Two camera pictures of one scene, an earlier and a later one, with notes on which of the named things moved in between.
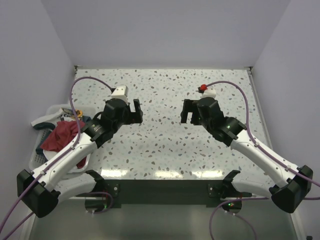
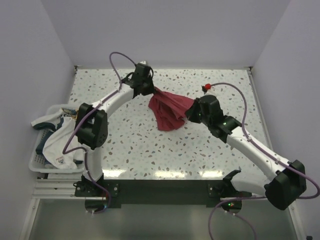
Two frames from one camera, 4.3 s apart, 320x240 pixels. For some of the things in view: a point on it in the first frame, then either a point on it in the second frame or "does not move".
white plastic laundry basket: [58, 132] does not move
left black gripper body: [126, 119] -> [148, 87]
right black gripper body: [209, 125] does not move
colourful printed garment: [79, 112] does not move
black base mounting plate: [168, 192] does not move
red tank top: [63, 136] -> [169, 109]
